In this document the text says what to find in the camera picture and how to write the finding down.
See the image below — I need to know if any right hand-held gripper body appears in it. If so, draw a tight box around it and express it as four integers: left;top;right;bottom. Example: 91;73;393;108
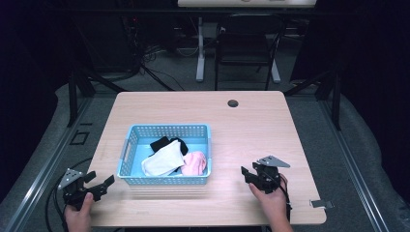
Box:
251;155;291;195

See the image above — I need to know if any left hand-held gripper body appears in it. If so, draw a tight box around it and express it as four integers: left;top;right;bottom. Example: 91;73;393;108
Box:
57;167;98;211

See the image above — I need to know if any person's right hand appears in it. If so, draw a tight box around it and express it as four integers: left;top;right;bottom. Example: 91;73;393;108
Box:
248;175;291;225

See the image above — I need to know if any person's left hand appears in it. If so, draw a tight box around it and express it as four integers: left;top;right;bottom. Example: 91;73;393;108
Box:
64;192;95;232

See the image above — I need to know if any blue plastic basket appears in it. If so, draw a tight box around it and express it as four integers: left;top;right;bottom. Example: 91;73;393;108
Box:
116;124;213;187

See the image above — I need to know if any pink cloth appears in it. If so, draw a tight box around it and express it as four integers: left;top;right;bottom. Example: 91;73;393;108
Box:
180;150;208;177

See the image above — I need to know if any white cloth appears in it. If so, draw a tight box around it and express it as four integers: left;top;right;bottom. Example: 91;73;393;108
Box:
140;139;186;178

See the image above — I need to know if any black cloth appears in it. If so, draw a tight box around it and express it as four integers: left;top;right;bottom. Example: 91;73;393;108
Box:
149;135;190;158

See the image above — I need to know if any black metal stand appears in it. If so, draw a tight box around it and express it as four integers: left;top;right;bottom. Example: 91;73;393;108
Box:
283;68;343;131
66;68;128;129

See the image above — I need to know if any white desk with legs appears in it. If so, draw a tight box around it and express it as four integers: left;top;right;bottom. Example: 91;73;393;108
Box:
177;0;318;84

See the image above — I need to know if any black chair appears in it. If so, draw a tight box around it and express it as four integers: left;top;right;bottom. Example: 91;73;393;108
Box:
214;13;288;92

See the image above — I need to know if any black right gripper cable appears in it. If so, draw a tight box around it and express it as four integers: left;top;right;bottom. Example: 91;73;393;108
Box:
279;182;293;224

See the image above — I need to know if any aluminium floor rail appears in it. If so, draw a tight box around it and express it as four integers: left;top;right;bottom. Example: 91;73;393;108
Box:
2;96;95;232
318;99;392;232

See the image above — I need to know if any small metal bracket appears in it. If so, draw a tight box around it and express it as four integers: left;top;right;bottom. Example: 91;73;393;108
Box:
309;199;336;210

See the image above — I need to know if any bundle of floor cables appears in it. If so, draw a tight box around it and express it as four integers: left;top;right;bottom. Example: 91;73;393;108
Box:
124;14;187;92

